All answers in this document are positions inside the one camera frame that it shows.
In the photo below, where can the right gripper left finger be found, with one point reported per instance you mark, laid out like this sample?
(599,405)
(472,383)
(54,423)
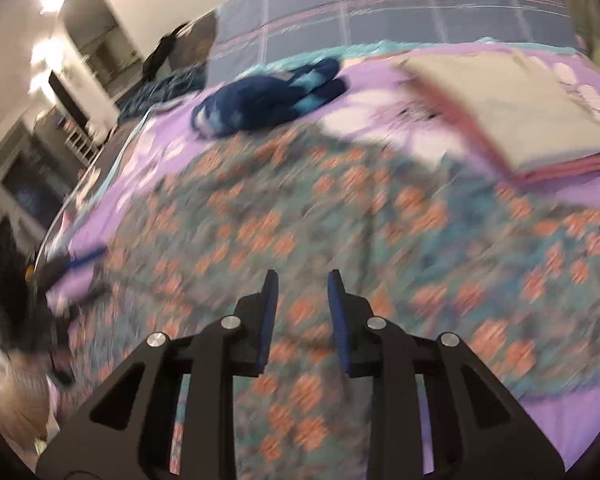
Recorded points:
(167,410)

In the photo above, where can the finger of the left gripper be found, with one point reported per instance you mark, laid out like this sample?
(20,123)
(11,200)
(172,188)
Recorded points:
(76,262)
(83,299)

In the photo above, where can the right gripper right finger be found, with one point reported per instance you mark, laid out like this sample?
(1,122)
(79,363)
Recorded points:
(437,411)

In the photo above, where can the teal floral shirt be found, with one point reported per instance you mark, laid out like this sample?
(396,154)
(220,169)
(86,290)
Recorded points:
(516,275)

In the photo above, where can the dark teal knitted blanket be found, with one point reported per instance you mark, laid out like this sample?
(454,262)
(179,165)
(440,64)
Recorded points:
(179,83)

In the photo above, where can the navy star plush toy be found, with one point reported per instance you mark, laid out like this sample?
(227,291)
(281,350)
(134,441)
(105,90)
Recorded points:
(259,102)

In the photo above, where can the pink folded garment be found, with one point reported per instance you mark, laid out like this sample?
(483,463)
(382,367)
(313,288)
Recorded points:
(477,140)

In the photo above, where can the purple floral bedsheet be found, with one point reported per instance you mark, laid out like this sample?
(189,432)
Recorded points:
(379,109)

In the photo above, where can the beige folded garment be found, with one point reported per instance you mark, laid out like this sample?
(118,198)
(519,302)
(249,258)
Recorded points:
(528,112)

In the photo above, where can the arched wall mirror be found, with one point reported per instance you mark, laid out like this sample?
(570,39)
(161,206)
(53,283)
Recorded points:
(102,44)

